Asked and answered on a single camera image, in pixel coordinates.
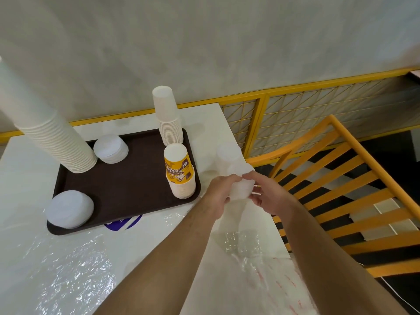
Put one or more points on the person's right hand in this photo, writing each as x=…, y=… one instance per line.
x=274, y=198

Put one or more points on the person's left hand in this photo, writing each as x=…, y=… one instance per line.
x=215, y=193

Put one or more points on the person's right thumb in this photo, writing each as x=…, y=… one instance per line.
x=252, y=175

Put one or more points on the person's left thumb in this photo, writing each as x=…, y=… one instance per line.
x=233, y=178

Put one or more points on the clear plastic sleeve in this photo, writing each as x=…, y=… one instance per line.
x=249, y=252

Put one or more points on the person's right forearm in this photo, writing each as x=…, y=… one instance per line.
x=328, y=268

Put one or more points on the person's left forearm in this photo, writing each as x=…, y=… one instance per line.
x=167, y=259

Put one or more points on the low stack of white cups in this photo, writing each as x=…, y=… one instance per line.
x=183, y=190

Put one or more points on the yellow metal lattice railing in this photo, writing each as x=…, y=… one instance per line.
x=259, y=121

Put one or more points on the yellow printed paper cup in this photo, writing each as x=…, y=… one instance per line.
x=177, y=163

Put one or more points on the short stack of white cups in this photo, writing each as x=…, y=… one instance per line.
x=168, y=118

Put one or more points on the dark brown serving tray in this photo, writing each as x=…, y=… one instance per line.
x=131, y=183

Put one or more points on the orange wooden slatted chair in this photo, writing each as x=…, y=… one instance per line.
x=377, y=168

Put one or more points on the stack of white lids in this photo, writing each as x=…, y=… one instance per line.
x=69, y=209
x=111, y=149

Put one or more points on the tall stack of white cups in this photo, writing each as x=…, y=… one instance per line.
x=52, y=134

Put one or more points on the clear plastic film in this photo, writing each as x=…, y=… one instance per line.
x=65, y=275

